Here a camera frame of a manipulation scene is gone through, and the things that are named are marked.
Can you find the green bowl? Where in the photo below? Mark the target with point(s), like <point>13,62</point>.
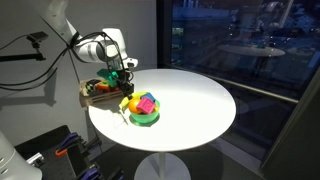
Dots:
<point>146,117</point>

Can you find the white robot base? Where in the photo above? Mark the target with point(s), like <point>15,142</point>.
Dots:
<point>16,163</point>

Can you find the wooden tray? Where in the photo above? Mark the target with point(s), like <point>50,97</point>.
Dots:
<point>100,96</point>

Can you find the blue toy cube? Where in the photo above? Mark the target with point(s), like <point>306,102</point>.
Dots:
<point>149,97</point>

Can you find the white table pedestal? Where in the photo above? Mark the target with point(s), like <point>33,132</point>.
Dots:
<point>163,166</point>

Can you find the black camera on stand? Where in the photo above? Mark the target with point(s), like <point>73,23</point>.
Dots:
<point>37,37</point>

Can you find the orange fruit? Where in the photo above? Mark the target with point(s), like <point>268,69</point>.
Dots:
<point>134,106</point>

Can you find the yellow banana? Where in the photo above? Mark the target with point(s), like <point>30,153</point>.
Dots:
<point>128,98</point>

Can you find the orange cube with number nine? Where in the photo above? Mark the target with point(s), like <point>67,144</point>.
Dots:
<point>103,86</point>

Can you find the black equipment cart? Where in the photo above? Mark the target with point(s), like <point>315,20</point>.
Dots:
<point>60,160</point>

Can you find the window frame rail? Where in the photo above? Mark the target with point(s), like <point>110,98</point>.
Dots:
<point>240,85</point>

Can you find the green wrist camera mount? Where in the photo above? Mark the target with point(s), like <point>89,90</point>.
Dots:
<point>107,77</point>

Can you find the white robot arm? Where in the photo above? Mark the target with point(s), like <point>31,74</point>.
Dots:
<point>96,48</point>

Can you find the pink toy cube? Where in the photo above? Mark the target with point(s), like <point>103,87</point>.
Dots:
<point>146,106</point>

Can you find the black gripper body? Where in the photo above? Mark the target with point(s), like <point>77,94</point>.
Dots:
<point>122,77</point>

